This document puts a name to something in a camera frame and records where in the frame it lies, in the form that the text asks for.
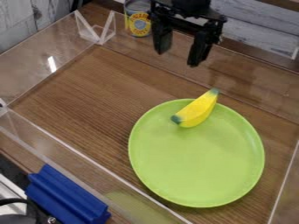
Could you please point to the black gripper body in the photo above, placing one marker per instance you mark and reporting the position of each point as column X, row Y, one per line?
column 186, row 15

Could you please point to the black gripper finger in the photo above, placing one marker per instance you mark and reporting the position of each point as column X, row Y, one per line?
column 162, row 35
column 200, row 48

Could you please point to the yellow toy banana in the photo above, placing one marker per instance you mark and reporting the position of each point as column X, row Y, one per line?
column 197, row 110

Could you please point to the green round plate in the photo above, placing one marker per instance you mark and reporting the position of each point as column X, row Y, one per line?
column 197, row 167

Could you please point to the yellow labelled tin can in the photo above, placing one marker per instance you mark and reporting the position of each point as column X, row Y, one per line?
column 137, row 23

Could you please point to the clear acrylic front barrier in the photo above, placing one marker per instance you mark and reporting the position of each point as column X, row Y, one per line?
column 29, row 144

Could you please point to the blue plastic clamp block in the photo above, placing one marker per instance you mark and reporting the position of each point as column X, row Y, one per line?
column 64, row 199

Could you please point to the clear acrylic corner bracket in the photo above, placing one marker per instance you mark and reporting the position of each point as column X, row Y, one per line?
column 94, row 33

